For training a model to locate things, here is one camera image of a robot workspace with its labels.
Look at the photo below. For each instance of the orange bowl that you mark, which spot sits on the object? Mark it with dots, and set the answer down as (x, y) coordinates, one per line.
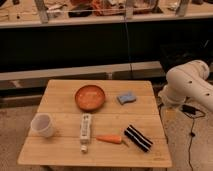
(90, 97)

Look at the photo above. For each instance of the wooden table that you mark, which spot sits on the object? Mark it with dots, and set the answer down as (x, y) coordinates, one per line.
(63, 149)

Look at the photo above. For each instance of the blue sponge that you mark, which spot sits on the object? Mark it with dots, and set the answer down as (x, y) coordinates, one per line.
(126, 97)

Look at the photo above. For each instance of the white plastic cup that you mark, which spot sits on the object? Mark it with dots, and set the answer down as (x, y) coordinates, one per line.
(42, 125)

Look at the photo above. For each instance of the orange pepper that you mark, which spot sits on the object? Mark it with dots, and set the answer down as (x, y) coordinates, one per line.
(115, 139)

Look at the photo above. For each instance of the black power adapter with cable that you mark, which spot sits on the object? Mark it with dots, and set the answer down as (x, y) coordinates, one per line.
(193, 114)

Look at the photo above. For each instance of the wooden shelf with clutter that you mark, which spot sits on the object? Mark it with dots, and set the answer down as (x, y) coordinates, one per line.
(36, 13)

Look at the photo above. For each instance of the black box on shelf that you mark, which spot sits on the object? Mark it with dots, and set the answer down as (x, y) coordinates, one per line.
(172, 55)

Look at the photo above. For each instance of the white remote controller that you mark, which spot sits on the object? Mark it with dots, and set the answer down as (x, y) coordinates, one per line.
(85, 131)

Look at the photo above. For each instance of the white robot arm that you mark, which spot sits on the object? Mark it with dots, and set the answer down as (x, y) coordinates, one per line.
(188, 80)

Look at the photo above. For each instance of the black white striped cloth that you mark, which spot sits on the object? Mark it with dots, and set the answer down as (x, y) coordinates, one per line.
(138, 138)

